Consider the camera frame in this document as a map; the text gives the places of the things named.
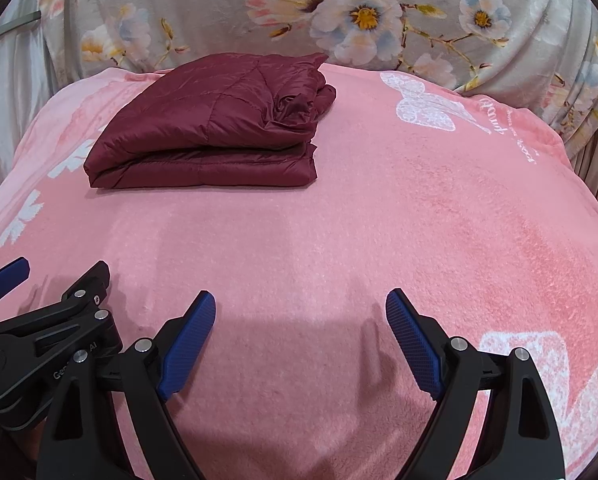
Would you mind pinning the maroon puffer jacket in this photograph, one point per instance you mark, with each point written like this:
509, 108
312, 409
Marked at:
204, 120

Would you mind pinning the pink printed blanket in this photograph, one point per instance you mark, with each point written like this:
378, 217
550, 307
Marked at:
329, 240

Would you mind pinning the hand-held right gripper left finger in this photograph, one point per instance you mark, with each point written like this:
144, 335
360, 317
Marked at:
186, 350

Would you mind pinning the silver curtain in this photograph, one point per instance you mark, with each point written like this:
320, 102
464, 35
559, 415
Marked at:
9, 110

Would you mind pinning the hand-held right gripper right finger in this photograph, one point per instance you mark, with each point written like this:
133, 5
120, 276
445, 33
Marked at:
414, 345

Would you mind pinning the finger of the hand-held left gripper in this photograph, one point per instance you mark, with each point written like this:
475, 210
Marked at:
6, 277
91, 280

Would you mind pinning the grey floral blanket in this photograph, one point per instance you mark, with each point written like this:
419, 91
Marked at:
204, 20

